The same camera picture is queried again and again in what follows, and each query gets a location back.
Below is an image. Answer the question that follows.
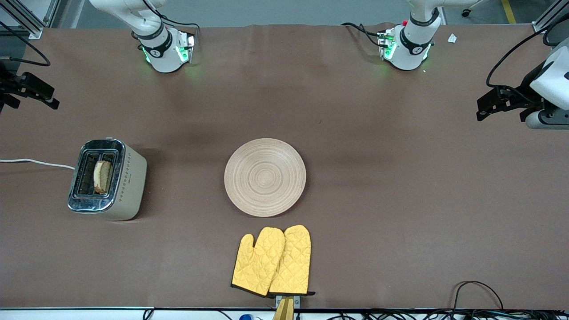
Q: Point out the slice of toast bread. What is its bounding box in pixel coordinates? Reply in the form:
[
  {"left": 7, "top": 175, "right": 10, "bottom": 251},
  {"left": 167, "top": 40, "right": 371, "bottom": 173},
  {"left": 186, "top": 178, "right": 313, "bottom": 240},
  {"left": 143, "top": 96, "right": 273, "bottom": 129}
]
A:
[{"left": 93, "top": 160, "right": 112, "bottom": 195}]

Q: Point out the round wooden plate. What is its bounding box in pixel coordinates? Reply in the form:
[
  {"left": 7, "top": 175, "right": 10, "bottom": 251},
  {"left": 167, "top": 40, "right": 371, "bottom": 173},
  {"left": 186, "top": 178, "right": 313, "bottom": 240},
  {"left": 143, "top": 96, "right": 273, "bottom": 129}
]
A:
[{"left": 224, "top": 138, "right": 307, "bottom": 218}]

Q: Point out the cream and chrome toaster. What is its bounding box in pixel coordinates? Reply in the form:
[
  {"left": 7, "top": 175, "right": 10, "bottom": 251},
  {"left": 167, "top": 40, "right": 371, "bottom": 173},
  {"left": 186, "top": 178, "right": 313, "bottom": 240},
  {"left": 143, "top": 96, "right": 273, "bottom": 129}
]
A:
[{"left": 67, "top": 137, "right": 148, "bottom": 221}]

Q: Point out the brown table cover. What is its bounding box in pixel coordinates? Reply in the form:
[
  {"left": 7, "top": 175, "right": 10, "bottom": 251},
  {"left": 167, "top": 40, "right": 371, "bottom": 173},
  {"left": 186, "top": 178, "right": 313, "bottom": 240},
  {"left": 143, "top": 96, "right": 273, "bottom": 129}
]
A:
[{"left": 0, "top": 23, "right": 569, "bottom": 310}]

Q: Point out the yellow quilted oven mitt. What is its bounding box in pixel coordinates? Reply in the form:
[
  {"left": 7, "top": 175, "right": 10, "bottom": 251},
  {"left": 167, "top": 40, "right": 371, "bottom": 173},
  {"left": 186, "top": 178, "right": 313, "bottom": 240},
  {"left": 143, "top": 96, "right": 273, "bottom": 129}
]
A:
[
  {"left": 269, "top": 224, "right": 316, "bottom": 297},
  {"left": 231, "top": 227, "right": 286, "bottom": 297}
]

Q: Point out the aluminium frame profile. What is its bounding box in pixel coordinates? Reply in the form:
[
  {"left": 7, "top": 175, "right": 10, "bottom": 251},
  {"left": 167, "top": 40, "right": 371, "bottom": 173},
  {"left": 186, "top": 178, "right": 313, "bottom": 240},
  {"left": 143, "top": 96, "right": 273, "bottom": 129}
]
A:
[
  {"left": 532, "top": 0, "right": 569, "bottom": 34},
  {"left": 0, "top": 0, "right": 44, "bottom": 40},
  {"left": 43, "top": 0, "right": 61, "bottom": 27}
]

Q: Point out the white toaster power cord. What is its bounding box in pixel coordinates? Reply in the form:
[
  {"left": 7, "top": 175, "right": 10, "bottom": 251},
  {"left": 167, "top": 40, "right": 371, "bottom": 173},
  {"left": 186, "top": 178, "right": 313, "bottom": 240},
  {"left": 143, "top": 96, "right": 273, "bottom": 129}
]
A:
[{"left": 0, "top": 158, "right": 75, "bottom": 170}]

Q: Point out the black left base cable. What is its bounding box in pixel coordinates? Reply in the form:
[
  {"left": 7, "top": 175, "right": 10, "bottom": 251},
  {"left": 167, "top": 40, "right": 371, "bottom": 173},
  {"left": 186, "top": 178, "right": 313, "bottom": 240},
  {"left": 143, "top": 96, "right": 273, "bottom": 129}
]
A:
[{"left": 341, "top": 22, "right": 385, "bottom": 47}]

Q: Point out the black looped cable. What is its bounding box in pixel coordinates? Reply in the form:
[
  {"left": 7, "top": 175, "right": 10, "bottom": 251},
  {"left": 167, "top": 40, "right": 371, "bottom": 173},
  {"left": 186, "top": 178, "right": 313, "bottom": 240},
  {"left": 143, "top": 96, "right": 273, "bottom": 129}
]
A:
[{"left": 453, "top": 280, "right": 505, "bottom": 312}]

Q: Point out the black cable tangle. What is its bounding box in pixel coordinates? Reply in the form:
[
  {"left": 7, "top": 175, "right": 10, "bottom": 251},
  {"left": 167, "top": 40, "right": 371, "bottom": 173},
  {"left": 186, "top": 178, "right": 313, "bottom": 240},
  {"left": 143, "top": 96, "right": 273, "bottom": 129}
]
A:
[{"left": 311, "top": 309, "right": 569, "bottom": 320}]

